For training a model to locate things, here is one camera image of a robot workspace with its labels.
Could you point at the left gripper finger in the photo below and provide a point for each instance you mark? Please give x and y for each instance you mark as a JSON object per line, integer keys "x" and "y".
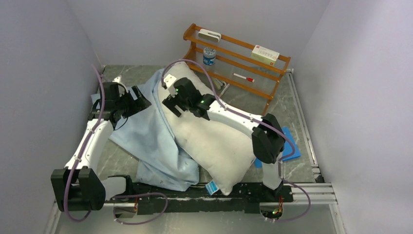
{"x": 138, "y": 99}
{"x": 133, "y": 109}

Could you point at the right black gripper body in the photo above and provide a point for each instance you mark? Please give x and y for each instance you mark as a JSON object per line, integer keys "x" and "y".
{"x": 170, "y": 102}

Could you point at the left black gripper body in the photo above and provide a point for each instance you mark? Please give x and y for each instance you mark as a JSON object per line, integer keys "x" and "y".
{"x": 128, "y": 102}

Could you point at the light blue pillowcase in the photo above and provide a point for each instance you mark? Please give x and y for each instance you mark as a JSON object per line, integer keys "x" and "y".
{"x": 144, "y": 147}

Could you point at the white pillow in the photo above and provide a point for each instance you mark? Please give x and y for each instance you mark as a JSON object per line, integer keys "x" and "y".
{"x": 225, "y": 153}

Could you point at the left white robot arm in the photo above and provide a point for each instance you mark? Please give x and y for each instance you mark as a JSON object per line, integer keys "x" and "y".
{"x": 77, "y": 186}

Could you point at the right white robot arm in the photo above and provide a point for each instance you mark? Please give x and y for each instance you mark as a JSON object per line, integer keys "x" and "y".
{"x": 264, "y": 131}

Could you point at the beige stapler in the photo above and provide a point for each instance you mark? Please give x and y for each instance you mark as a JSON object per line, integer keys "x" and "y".
{"x": 218, "y": 83}

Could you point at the pink white marker pen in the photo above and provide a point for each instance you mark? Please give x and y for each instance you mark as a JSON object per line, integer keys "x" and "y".
{"x": 224, "y": 89}

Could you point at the blue white round jar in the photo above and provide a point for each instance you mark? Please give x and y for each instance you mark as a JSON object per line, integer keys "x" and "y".
{"x": 209, "y": 56}

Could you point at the white eraser box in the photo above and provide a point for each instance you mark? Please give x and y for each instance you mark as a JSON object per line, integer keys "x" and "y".
{"x": 209, "y": 35}

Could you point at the red white marker pen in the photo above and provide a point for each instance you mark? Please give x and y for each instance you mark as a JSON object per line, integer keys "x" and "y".
{"x": 244, "y": 77}

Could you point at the orange wooden shelf rack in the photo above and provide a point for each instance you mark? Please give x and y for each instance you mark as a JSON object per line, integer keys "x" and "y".
{"x": 233, "y": 56}

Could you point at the white red carton box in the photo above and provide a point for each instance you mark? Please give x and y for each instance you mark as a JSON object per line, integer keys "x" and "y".
{"x": 264, "y": 55}

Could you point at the blue foam pad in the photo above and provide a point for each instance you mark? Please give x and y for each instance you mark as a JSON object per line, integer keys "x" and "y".
{"x": 289, "y": 152}

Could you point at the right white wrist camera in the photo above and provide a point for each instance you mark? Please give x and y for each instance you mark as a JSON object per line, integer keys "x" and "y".
{"x": 169, "y": 81}

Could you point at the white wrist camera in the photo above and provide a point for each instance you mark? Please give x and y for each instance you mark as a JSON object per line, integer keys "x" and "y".
{"x": 118, "y": 79}
{"x": 169, "y": 81}

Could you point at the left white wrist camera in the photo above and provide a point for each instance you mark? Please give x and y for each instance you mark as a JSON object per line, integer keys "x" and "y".
{"x": 118, "y": 79}

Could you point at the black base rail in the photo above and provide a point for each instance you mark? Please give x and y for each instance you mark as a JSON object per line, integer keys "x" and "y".
{"x": 249, "y": 197}

